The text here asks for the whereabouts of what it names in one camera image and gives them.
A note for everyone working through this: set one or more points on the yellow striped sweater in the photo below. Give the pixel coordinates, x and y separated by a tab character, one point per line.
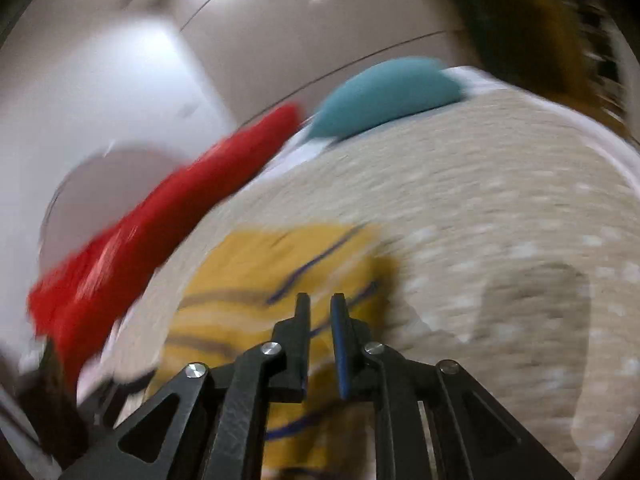
240	270

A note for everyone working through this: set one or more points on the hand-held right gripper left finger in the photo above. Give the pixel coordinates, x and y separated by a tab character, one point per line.
301	340

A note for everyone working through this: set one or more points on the teal pillow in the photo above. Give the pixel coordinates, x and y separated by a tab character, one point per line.
385	95

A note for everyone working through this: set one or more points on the beige panelled wardrobe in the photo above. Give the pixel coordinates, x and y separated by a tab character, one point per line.
300	35

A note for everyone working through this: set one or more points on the red patterned quilt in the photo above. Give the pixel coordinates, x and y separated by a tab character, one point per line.
150	230

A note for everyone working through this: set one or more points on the dark wooden door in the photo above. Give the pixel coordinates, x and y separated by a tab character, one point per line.
500	10

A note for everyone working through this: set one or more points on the beige dotted quilt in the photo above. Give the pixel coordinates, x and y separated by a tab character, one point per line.
500	200

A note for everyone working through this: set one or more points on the white bed sheet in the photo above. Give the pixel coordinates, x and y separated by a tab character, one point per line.
600	140

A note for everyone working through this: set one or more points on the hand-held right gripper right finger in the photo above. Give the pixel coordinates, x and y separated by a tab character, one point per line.
341	350

